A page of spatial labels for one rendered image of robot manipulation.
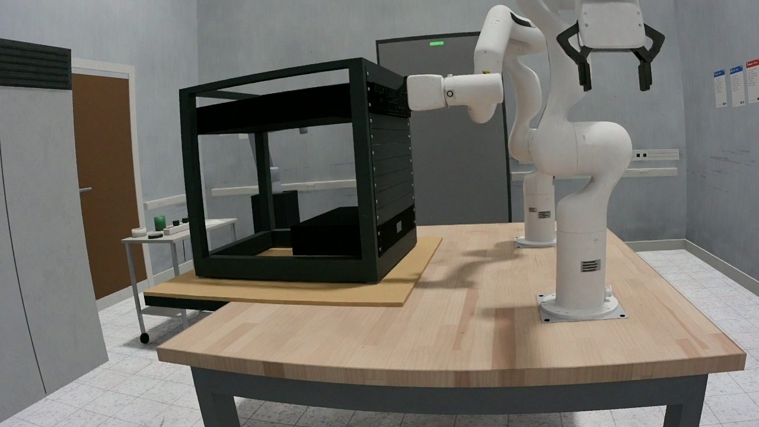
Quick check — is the tan cardboard sheet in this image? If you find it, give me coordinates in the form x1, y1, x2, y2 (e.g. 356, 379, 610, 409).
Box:
143, 237, 443, 307

